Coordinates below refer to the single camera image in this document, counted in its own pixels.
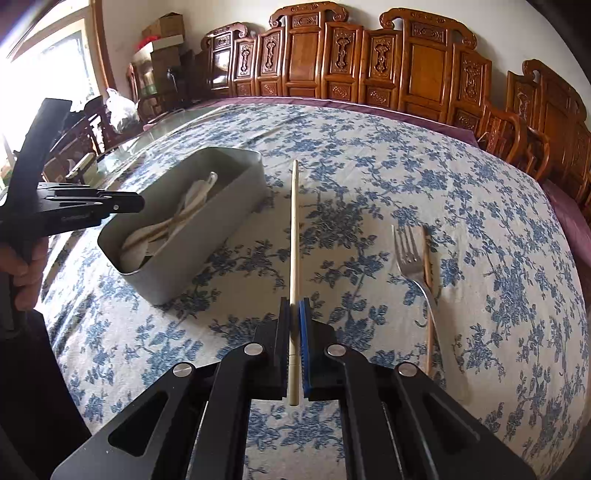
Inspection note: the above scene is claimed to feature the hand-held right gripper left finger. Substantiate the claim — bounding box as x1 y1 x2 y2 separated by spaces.
51 296 293 480

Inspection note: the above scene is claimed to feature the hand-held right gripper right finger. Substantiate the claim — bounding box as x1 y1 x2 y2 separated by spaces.
298 298 539 480

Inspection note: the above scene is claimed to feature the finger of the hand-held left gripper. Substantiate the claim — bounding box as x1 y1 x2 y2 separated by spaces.
39 183 145 202
44 197 145 214

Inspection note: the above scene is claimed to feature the white ceramic spoon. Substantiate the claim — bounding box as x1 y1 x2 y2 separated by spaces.
178 172 219 217
121 217 162 273

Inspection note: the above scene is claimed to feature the metal tray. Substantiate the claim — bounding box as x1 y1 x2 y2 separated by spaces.
97 147 267 306

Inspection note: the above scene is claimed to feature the brown wooden chopstick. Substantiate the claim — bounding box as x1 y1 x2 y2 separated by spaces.
421 225 435 377

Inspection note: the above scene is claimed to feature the metal fork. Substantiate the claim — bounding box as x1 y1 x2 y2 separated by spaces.
391 224 440 325

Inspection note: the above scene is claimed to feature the person's left hand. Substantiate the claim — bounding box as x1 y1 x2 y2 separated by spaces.
0 236 49 313

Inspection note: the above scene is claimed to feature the dark wooden chair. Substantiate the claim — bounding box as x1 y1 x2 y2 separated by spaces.
44 95 141 181

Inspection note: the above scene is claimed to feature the clear plastic bag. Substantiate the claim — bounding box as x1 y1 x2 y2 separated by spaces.
105 88 140 136

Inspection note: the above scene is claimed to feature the window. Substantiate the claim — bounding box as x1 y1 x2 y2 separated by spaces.
0 0 101 155

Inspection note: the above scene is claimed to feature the white box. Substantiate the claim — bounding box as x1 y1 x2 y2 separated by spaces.
133 34 185 62

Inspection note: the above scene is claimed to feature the carved wooden chair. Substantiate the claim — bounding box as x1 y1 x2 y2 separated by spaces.
361 8 496 127
505 58 591 206
202 21 259 99
255 2 366 101

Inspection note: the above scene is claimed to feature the cardboard box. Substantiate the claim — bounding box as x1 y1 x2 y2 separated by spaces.
141 12 186 41

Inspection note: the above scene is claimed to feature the blue floral tablecloth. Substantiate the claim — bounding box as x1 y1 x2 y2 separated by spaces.
39 102 583 480

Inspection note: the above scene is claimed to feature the wooden armchair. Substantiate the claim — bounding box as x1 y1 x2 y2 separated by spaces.
478 102 551 182

